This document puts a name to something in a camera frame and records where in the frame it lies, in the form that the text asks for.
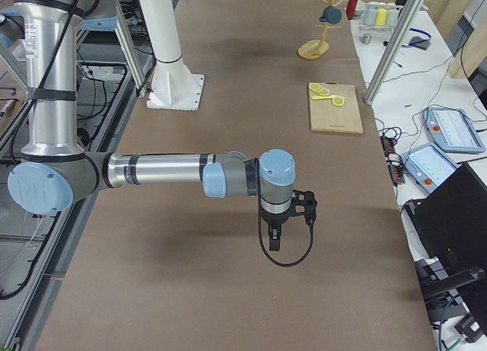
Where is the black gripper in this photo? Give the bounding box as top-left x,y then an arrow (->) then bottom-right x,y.
260,206 -> 298,251

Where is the dark blue mug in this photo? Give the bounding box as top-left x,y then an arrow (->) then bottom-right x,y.
319,6 -> 342,25

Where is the wooden cup rack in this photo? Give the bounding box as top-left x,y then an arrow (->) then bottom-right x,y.
297,0 -> 343,61

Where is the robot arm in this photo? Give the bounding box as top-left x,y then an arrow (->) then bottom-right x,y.
8,0 -> 298,253

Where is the yellow cup on rack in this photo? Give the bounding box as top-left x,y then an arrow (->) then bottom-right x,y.
374,8 -> 387,27

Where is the light blue cup on rack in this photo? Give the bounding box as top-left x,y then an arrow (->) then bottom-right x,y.
385,8 -> 399,27

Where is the red thermos bottle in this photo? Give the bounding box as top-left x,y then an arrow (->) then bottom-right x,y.
345,0 -> 358,21

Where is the yellow plastic knife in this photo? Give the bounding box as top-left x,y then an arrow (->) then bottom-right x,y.
310,95 -> 337,101

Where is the lemon slice by knife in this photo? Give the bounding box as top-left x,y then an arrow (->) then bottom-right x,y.
332,95 -> 345,107

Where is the wooden cutting board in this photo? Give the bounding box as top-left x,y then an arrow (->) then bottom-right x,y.
308,82 -> 363,134

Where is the black power strip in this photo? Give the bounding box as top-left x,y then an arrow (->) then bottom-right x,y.
380,135 -> 405,187

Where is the near teach pendant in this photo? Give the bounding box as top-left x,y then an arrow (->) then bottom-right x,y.
402,142 -> 459,193

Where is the teach pendant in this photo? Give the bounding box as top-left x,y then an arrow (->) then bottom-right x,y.
402,142 -> 459,193
423,107 -> 486,154

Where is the black monitor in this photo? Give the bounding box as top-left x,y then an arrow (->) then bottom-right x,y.
406,163 -> 486,332

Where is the far teach pendant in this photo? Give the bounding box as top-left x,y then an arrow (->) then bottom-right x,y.
423,107 -> 486,154

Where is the camera cable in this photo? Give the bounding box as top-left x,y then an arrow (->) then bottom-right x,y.
256,157 -> 317,267

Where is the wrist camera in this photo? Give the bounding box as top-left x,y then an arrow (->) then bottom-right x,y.
291,190 -> 317,218

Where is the blue lanyard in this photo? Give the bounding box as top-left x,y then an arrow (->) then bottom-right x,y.
408,26 -> 433,49

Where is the aluminium frame post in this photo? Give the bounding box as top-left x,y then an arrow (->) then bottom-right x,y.
364,0 -> 424,105

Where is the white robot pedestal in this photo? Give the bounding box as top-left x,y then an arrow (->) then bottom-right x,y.
139,0 -> 205,111

